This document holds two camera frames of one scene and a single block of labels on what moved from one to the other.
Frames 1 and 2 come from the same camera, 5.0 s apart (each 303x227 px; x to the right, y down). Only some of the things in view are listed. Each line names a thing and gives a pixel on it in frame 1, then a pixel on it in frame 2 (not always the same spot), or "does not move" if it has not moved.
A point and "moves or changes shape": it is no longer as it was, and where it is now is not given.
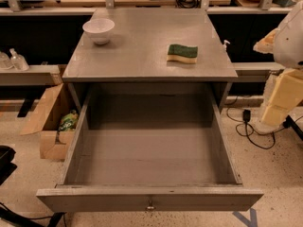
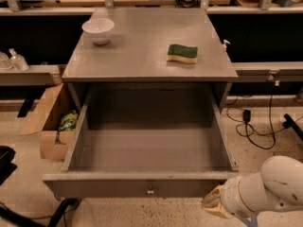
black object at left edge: [7, 166] does not move
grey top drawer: [151, 148] moves or changes shape
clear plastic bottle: [5, 61] does not move
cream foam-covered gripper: [290, 43] to [232, 197]
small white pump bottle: [224, 46] does not move
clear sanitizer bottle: [18, 61] does not move
